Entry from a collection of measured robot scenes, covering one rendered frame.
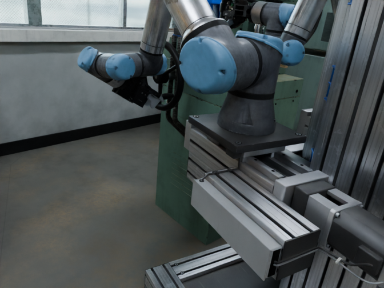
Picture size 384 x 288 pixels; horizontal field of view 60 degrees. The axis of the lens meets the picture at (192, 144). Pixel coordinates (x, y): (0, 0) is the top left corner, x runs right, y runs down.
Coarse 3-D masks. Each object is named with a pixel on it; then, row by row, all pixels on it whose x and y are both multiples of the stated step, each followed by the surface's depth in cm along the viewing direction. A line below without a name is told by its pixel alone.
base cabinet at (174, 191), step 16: (192, 96) 154; (192, 112) 156; (208, 112) 148; (288, 112) 173; (160, 128) 178; (160, 144) 181; (176, 144) 169; (160, 160) 184; (176, 160) 172; (160, 176) 187; (176, 176) 174; (160, 192) 190; (176, 192) 177; (160, 208) 193; (176, 208) 180; (192, 208) 169; (192, 224) 172; (208, 224) 162; (208, 240) 166
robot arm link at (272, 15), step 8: (264, 8) 111; (272, 8) 108; (280, 8) 106; (288, 8) 105; (264, 16) 111; (272, 16) 108; (280, 16) 106; (288, 16) 105; (264, 24) 113; (272, 24) 109; (280, 24) 108
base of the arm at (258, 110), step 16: (240, 96) 80; (256, 96) 79; (272, 96) 81; (224, 112) 84; (240, 112) 81; (256, 112) 80; (272, 112) 83; (224, 128) 84; (240, 128) 81; (256, 128) 80; (272, 128) 83
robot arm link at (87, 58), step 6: (90, 48) 103; (84, 54) 103; (90, 54) 102; (96, 54) 103; (78, 60) 104; (84, 60) 102; (90, 60) 102; (84, 66) 103; (90, 66) 103; (90, 72) 105; (96, 72) 103; (102, 78) 108; (108, 78) 109
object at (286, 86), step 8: (280, 80) 162; (288, 80) 164; (296, 80) 168; (184, 88) 157; (280, 88) 161; (288, 88) 166; (296, 88) 170; (200, 96) 150; (208, 96) 146; (216, 96) 142; (224, 96) 138; (280, 96) 163; (288, 96) 168; (216, 104) 143
